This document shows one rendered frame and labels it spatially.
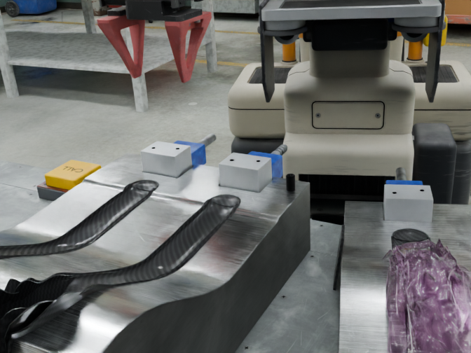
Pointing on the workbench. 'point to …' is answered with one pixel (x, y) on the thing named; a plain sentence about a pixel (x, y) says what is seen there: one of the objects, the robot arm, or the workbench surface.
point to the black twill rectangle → (338, 257)
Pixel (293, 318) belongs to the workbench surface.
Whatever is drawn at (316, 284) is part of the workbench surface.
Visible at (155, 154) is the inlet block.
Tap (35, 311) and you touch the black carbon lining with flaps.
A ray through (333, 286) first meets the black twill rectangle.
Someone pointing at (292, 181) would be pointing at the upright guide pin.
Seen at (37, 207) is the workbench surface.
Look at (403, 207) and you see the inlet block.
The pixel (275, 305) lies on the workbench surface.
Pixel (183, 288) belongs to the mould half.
